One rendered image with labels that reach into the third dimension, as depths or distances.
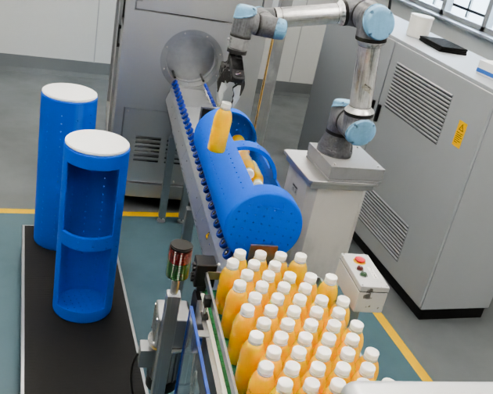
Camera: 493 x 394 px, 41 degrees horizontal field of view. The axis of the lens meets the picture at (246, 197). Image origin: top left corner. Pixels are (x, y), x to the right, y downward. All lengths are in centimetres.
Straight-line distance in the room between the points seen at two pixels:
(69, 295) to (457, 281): 223
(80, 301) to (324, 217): 133
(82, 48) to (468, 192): 474
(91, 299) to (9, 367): 50
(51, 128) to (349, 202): 159
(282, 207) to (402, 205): 202
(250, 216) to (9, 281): 188
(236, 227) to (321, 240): 63
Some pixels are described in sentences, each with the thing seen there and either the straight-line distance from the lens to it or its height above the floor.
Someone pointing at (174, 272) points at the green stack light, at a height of 119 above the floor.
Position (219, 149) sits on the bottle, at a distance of 242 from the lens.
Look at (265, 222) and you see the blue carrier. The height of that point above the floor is 112.
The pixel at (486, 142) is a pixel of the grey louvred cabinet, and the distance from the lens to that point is 369.
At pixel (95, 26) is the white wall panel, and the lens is 727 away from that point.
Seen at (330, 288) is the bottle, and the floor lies 106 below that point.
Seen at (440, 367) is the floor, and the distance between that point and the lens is 384.
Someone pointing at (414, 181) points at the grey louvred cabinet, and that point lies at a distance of 412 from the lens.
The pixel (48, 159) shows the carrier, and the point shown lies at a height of 69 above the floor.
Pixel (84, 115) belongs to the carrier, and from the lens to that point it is 345.
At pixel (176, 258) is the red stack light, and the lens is 176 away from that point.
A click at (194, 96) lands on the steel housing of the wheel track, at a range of 411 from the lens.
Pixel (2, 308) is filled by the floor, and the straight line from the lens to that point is 360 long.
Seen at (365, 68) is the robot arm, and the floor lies 163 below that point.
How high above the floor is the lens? 215
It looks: 25 degrees down
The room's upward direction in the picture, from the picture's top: 12 degrees clockwise
